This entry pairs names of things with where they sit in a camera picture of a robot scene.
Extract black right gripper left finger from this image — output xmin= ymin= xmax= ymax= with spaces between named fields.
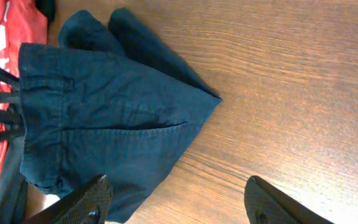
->
xmin=22 ymin=175 xmax=112 ymax=224

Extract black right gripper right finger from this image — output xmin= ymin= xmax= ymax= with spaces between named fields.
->
xmin=244 ymin=175 xmax=333 ymax=224

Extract navy blue shorts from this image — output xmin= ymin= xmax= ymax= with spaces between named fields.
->
xmin=19 ymin=8 xmax=221 ymax=223

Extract black garment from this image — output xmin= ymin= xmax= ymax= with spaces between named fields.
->
xmin=0 ymin=0 xmax=56 ymax=223

